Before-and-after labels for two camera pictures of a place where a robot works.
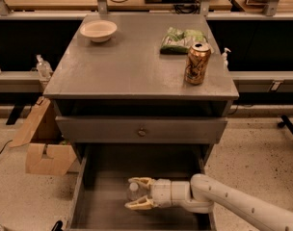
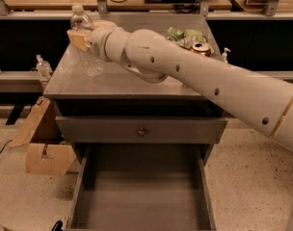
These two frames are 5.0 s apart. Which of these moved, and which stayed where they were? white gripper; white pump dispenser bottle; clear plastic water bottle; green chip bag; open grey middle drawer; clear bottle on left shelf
Moved: clear plastic water bottle; white gripper
Stayed: open grey middle drawer; green chip bag; white pump dispenser bottle; clear bottle on left shelf
